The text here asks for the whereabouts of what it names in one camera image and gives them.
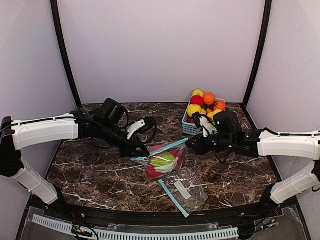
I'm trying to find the red tomato with stem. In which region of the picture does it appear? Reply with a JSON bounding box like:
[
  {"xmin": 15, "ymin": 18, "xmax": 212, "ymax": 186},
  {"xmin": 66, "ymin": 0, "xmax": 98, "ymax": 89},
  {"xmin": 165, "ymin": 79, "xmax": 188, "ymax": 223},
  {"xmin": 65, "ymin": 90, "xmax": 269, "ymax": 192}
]
[{"xmin": 148, "ymin": 146, "xmax": 184, "ymax": 167}]

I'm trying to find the red wrinkled fruit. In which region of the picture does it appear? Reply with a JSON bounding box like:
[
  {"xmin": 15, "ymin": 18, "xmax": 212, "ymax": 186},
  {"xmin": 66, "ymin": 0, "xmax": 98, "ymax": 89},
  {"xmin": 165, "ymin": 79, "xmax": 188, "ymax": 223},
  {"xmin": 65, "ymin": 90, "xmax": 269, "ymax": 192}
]
[{"xmin": 145, "ymin": 166, "xmax": 164, "ymax": 181}]

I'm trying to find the clear zip bag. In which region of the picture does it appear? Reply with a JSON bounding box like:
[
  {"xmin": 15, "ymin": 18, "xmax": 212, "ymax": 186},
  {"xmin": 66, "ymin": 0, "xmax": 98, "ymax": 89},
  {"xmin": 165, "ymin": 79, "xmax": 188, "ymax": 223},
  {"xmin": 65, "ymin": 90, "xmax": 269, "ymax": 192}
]
[
  {"xmin": 131, "ymin": 138, "xmax": 189, "ymax": 180},
  {"xmin": 158, "ymin": 167, "xmax": 208, "ymax": 218}
]

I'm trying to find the green pear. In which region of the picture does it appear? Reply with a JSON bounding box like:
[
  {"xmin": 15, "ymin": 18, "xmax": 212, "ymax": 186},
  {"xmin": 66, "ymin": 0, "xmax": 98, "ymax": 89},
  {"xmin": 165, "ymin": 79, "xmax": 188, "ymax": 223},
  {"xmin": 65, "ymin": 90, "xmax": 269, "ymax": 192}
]
[{"xmin": 150, "ymin": 152, "xmax": 176, "ymax": 168}]

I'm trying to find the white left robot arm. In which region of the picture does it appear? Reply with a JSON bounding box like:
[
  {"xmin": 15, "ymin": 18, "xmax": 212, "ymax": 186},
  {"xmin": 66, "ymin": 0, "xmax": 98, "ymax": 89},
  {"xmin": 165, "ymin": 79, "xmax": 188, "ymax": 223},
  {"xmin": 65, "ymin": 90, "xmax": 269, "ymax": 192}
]
[{"xmin": 0, "ymin": 98, "xmax": 150, "ymax": 206}]

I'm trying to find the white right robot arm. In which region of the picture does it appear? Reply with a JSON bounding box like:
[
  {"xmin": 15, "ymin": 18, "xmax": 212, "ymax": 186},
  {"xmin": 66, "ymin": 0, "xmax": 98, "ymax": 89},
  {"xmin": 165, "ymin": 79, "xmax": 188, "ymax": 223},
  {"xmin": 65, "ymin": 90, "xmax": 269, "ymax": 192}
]
[{"xmin": 186, "ymin": 111, "xmax": 320, "ymax": 206}]

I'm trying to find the light blue plastic basket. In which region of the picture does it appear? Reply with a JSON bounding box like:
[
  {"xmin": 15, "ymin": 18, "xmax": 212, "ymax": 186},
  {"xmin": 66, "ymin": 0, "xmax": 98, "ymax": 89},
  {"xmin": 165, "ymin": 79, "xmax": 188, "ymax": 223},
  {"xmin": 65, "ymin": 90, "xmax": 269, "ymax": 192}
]
[{"xmin": 182, "ymin": 99, "xmax": 225, "ymax": 136}]

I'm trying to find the yellow lemon right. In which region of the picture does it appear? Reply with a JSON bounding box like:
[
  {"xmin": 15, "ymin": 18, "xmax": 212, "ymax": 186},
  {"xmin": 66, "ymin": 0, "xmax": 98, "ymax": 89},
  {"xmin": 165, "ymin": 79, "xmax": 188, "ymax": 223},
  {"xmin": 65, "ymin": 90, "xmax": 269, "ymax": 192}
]
[{"xmin": 207, "ymin": 109, "xmax": 223, "ymax": 122}]

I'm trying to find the yellow apple front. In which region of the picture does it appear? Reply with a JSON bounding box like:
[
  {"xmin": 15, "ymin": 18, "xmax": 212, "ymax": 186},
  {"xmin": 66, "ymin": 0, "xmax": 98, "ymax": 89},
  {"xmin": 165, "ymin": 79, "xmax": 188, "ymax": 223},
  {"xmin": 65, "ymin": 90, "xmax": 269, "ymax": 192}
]
[{"xmin": 187, "ymin": 104, "xmax": 202, "ymax": 117}]

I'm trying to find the orange pumpkin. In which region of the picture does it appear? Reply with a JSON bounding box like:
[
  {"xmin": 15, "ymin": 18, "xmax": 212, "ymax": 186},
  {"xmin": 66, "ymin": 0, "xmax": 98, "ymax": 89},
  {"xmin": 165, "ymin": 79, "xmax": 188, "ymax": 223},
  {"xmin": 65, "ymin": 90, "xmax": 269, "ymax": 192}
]
[{"xmin": 213, "ymin": 100, "xmax": 227, "ymax": 111}]

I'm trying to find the red apple back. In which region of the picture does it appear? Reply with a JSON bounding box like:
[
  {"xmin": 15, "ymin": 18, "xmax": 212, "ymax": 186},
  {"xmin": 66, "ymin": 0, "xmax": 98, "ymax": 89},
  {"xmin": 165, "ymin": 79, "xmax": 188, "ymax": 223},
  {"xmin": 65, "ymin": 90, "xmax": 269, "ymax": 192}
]
[{"xmin": 190, "ymin": 95, "xmax": 204, "ymax": 107}]

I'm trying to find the orange fruit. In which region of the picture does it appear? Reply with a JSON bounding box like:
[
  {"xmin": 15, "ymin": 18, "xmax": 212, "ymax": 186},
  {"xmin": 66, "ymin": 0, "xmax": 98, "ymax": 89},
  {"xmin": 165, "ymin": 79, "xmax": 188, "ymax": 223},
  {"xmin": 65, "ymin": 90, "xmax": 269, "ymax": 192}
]
[{"xmin": 203, "ymin": 92, "xmax": 216, "ymax": 106}]

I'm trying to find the yellow fruit back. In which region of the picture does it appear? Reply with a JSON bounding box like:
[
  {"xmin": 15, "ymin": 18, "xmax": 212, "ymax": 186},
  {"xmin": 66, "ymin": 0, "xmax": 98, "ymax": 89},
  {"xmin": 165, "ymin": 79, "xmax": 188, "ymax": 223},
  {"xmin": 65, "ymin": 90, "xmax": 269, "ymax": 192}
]
[{"xmin": 192, "ymin": 88, "xmax": 205, "ymax": 98}]

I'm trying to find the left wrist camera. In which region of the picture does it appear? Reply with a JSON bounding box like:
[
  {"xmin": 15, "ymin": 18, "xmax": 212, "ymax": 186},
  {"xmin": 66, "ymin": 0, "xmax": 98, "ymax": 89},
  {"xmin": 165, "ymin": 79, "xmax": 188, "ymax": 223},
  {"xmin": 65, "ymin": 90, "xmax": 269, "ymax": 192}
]
[{"xmin": 126, "ymin": 116, "xmax": 157, "ymax": 140}]

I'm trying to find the black right frame post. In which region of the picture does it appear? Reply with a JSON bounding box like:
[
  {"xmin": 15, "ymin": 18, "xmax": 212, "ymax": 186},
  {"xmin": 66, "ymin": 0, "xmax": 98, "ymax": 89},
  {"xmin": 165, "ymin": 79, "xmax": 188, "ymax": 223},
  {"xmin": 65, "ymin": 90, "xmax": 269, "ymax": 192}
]
[{"xmin": 242, "ymin": 0, "xmax": 273, "ymax": 108}]

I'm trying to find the black frame post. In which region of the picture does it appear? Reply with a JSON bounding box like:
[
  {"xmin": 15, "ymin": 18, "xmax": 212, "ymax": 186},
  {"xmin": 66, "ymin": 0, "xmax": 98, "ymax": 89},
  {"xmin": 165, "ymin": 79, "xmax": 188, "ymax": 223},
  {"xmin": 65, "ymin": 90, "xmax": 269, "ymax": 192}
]
[
  {"xmin": 50, "ymin": 0, "xmax": 82, "ymax": 109},
  {"xmin": 242, "ymin": 0, "xmax": 273, "ymax": 108}
]

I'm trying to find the black front table rail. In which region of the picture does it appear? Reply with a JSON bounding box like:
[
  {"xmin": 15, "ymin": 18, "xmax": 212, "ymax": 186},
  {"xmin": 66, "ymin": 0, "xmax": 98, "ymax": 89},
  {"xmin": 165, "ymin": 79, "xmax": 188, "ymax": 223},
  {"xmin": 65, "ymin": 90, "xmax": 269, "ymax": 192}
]
[{"xmin": 41, "ymin": 188, "xmax": 286, "ymax": 233}]

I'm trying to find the white slotted cable duct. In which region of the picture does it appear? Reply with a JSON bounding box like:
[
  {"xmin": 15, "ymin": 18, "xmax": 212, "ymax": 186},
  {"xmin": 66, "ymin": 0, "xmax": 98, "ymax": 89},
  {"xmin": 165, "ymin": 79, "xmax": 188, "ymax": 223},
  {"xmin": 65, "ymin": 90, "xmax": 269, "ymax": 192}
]
[{"xmin": 31, "ymin": 214, "xmax": 239, "ymax": 240}]

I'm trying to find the black left frame post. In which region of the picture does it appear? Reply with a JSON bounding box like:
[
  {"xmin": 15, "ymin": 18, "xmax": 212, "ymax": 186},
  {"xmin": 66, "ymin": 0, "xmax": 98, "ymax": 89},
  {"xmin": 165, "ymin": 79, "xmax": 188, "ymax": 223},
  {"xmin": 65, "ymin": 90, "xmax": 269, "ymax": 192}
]
[{"xmin": 50, "ymin": 0, "xmax": 82, "ymax": 109}]

